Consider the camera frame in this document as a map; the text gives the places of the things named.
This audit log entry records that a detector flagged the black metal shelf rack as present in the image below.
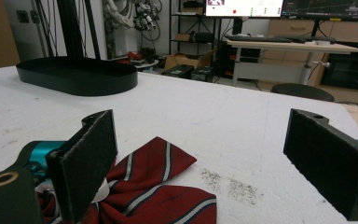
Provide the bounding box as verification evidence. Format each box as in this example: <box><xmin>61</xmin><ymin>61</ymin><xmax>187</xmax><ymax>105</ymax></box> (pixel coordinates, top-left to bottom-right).
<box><xmin>168</xmin><ymin>0</ymin><xmax>222</xmax><ymax>63</ymax></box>

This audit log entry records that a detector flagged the black round stool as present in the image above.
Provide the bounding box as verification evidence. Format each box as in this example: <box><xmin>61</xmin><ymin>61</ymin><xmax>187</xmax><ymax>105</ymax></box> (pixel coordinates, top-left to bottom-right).
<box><xmin>270</xmin><ymin>82</ymin><xmax>336</xmax><ymax>103</ymax></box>

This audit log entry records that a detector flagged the black metal stand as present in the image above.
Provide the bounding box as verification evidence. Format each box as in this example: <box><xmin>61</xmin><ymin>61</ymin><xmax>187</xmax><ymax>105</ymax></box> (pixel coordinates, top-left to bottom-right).
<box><xmin>35</xmin><ymin>0</ymin><xmax>103</xmax><ymax>61</ymax></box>

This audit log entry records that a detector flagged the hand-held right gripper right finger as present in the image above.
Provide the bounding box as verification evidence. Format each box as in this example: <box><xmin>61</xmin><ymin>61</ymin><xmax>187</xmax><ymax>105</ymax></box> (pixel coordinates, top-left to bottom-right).
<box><xmin>282</xmin><ymin>108</ymin><xmax>358</xmax><ymax>222</ymax></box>

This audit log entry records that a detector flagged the light wooden desk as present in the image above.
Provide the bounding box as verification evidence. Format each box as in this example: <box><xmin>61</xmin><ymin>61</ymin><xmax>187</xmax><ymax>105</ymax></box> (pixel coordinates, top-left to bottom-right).
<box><xmin>226</xmin><ymin>38</ymin><xmax>358</xmax><ymax>87</ymax></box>

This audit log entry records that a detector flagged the black oval tray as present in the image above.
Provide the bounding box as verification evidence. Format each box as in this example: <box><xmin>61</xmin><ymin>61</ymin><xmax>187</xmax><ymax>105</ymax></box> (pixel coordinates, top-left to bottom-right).
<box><xmin>15</xmin><ymin>56</ymin><xmax>139</xmax><ymax>97</ymax></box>

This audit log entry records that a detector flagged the dark-screen computer monitor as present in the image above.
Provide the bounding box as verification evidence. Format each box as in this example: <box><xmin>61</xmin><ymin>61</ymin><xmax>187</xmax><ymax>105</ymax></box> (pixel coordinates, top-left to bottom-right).
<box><xmin>281</xmin><ymin>0</ymin><xmax>358</xmax><ymax>22</ymax></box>

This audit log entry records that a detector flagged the black keyboard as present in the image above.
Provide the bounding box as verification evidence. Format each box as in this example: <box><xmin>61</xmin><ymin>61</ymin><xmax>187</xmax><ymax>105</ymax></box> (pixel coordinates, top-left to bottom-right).
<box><xmin>225</xmin><ymin>34</ymin><xmax>337</xmax><ymax>45</ymax></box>

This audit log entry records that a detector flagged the open cardboard box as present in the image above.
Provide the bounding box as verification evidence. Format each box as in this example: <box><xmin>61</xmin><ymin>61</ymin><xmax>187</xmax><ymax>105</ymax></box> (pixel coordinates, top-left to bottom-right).
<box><xmin>163</xmin><ymin>49</ymin><xmax>217</xmax><ymax>72</ymax></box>

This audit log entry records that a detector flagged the black case with green label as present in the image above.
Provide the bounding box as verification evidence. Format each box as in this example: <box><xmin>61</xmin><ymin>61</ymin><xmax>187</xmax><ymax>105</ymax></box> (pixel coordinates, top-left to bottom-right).
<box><xmin>160</xmin><ymin>63</ymin><xmax>196</xmax><ymax>79</ymax></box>

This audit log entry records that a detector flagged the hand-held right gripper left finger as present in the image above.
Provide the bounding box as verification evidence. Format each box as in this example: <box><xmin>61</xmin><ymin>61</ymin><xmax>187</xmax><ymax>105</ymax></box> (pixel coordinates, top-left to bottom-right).
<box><xmin>45</xmin><ymin>109</ymin><xmax>118</xmax><ymax>224</ymax></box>

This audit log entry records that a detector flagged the red striped bow tie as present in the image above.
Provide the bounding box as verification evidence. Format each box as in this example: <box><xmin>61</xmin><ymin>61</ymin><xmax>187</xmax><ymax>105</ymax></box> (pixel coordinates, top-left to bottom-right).
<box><xmin>36</xmin><ymin>135</ymin><xmax>217</xmax><ymax>224</ymax></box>

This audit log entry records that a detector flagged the white-screen computer monitor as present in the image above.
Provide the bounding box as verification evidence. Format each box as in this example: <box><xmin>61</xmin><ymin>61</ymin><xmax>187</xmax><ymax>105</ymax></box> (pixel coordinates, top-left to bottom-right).
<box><xmin>204</xmin><ymin>0</ymin><xmax>284</xmax><ymax>19</ymax></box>

